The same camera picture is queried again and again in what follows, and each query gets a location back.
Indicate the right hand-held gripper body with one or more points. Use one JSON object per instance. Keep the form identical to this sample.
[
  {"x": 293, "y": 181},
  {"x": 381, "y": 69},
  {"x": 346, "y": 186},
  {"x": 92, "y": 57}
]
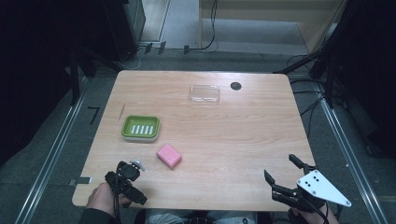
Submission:
[{"x": 314, "y": 189}]

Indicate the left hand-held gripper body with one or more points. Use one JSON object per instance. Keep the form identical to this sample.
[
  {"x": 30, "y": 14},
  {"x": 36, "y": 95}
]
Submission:
[{"x": 127, "y": 174}]

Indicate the person's right hand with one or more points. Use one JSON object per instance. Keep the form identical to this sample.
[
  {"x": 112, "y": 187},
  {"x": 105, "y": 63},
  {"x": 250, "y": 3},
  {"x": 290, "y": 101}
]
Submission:
[{"x": 311, "y": 217}]

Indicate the person's left hand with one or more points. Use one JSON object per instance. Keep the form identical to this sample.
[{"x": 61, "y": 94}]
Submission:
[{"x": 101, "y": 199}]

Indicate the pink soap bar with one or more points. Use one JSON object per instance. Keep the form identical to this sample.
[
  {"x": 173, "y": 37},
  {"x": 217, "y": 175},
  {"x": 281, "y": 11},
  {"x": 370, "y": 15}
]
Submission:
[{"x": 169, "y": 156}]

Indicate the green soap dish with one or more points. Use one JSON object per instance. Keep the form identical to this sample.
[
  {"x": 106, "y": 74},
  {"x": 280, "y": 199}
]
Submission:
[{"x": 140, "y": 128}]

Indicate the black round table grommet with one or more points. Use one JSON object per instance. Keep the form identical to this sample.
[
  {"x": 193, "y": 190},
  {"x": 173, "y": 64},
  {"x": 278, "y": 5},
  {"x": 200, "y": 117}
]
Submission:
[{"x": 235, "y": 86}]

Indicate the clear plastic lid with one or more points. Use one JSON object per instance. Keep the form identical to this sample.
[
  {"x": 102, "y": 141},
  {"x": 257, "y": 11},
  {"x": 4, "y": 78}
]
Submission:
[{"x": 204, "y": 94}]

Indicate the black tripod stand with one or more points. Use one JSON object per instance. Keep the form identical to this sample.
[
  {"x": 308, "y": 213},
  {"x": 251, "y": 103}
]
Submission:
[{"x": 323, "y": 53}]

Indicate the black floor plug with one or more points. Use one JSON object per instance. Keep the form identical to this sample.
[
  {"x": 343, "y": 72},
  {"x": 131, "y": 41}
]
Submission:
[
  {"x": 161, "y": 47},
  {"x": 148, "y": 48},
  {"x": 186, "y": 49}
]

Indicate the wooden shelf unit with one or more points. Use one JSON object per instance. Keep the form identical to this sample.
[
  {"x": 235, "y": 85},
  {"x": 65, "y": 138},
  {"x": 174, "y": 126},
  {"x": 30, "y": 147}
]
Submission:
[{"x": 271, "y": 18}]

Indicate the black cabinet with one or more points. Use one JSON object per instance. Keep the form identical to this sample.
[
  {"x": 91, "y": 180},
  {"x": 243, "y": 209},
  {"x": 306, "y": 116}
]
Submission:
[{"x": 124, "y": 25}]

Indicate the metal floor rail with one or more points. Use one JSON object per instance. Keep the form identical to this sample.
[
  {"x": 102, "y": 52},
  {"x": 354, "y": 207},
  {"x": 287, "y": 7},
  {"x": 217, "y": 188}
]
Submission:
[
  {"x": 49, "y": 155},
  {"x": 351, "y": 158}
]

